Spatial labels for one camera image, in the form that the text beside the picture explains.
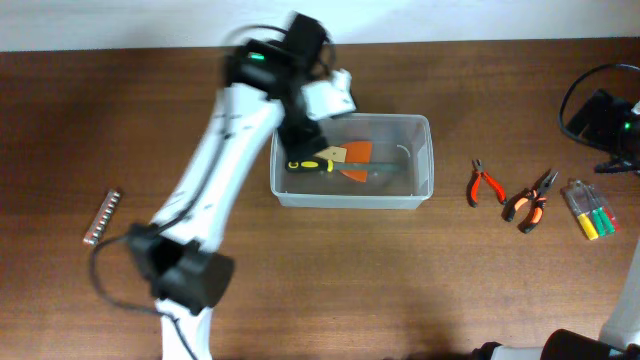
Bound orange black needle nose pliers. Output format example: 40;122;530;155
502;169;558;234

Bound orange scraper wooden handle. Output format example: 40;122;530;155
315;141;373;183

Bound metal file yellow black handle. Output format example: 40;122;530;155
285;158;405;173

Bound small red handled cutters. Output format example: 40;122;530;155
467;159;508;209

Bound socket set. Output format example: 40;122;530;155
83;189;122;246

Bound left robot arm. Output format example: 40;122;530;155
123;13;355;359

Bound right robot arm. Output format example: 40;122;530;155
469;245;639;360

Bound clear plastic container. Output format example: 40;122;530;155
270;113;435;210

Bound screwdriver set clear case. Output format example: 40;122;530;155
561;179;621;241

